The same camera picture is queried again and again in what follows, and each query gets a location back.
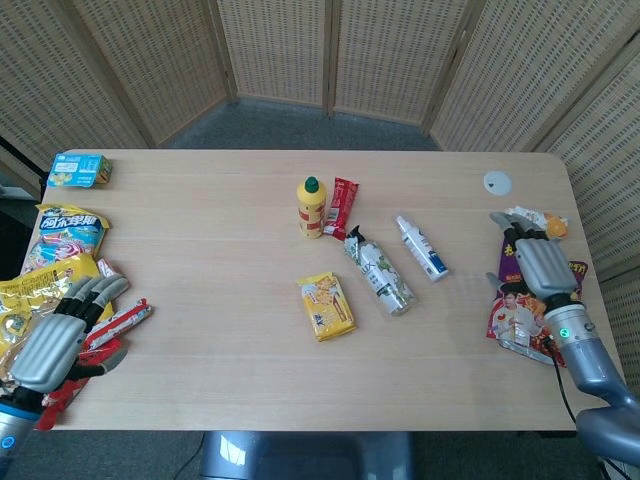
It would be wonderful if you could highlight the large yellow snack bag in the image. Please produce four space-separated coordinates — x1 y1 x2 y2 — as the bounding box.
0 252 115 361

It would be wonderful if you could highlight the clear floral pump bottle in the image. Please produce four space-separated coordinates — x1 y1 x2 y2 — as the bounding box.
343 224 417 317

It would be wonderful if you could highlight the blue and green box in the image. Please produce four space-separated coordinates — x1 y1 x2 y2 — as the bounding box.
46 153 114 190

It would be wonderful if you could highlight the yellow bottle green cap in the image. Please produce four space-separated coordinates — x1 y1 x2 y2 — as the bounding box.
296 175 328 242

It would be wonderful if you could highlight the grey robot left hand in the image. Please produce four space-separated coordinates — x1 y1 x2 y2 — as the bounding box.
8 273 130 409

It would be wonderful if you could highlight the yellow snack packet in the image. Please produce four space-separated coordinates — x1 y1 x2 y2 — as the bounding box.
297 271 358 344

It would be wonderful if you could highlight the purple chip bag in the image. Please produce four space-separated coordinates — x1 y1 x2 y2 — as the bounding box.
485 237 589 369

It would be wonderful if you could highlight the woven bamboo screen panel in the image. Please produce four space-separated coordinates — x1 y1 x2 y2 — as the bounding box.
532 47 640 284
327 0 471 132
0 0 156 199
597 272 640 391
428 0 640 151
69 0 239 149
215 0 335 115

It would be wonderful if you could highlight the black equipment stand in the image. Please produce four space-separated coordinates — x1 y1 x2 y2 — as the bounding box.
0 133 47 201

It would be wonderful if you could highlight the white cable grommet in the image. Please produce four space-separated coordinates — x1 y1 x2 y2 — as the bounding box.
482 170 514 195

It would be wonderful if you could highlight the blue yellow candy bag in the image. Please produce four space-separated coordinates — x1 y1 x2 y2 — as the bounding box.
30 202 112 274

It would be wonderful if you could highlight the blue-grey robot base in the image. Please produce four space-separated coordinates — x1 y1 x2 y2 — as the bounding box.
199 430 416 480

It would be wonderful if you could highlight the red white wrapped bar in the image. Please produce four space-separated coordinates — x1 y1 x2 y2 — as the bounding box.
82 298 154 351

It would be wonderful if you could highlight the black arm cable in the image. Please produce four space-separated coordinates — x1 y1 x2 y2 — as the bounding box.
543 335 582 424

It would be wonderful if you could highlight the orange white snack packet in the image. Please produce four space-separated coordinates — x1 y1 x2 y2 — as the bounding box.
504 204 572 242

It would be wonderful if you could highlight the small red white packet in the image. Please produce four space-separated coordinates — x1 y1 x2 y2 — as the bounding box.
95 257 130 296

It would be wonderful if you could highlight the white spray bottle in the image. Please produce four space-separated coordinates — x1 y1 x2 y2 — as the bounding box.
396 214 450 284

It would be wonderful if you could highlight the red snack bar wrapper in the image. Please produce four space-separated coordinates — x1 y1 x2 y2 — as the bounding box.
322 176 360 242

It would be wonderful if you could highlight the red snack bag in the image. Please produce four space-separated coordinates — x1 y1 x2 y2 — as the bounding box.
34 337 126 431

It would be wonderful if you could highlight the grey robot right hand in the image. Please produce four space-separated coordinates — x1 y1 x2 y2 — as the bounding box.
485 210 585 307

